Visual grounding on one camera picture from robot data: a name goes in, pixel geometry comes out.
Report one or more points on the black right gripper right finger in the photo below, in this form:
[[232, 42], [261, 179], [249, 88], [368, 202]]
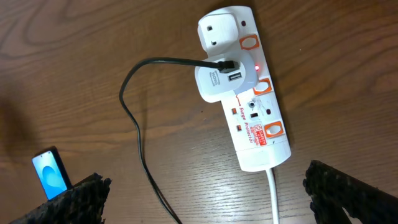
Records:
[[337, 196]]

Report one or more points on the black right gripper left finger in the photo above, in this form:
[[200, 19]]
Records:
[[82, 204]]

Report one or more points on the blue screen Galaxy smartphone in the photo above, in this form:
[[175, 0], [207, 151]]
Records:
[[51, 172]]

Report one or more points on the white travel adapter plug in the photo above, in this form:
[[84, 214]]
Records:
[[217, 32]]

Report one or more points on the white power strip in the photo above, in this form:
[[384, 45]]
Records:
[[253, 116]]

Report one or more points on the white USB wall charger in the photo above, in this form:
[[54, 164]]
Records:
[[214, 85]]

